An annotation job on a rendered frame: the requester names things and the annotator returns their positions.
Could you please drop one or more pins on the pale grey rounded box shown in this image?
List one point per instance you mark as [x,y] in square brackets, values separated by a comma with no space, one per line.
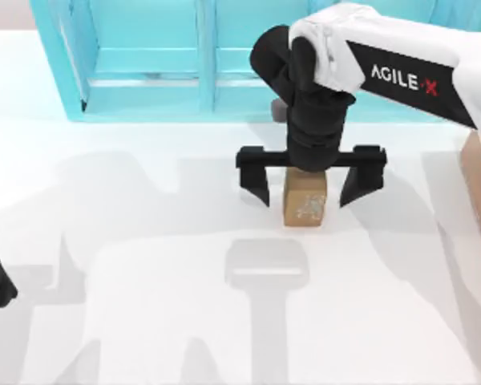
[279,111]

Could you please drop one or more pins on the small brown cardboard box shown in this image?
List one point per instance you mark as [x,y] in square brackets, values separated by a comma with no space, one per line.
[304,204]

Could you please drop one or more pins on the light blue rack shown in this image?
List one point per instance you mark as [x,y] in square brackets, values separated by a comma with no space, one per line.
[152,96]

